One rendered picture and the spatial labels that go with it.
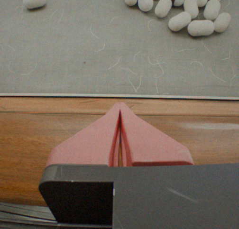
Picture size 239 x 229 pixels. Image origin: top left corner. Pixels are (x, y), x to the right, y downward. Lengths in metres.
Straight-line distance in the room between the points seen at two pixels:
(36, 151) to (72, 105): 0.06
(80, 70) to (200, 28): 0.16
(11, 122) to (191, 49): 0.23
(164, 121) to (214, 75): 0.10
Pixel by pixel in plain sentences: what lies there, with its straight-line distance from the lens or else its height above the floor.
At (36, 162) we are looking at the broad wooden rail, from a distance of 0.20.
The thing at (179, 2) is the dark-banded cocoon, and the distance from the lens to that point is 0.29.
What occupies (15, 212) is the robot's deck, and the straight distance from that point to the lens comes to 0.33.
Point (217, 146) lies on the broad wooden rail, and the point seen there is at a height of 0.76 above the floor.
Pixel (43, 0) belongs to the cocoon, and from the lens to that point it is 0.30.
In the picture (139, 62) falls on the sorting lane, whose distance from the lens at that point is 0.23.
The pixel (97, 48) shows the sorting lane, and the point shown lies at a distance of 0.24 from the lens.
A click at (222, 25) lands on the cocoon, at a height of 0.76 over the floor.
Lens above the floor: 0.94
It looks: 76 degrees down
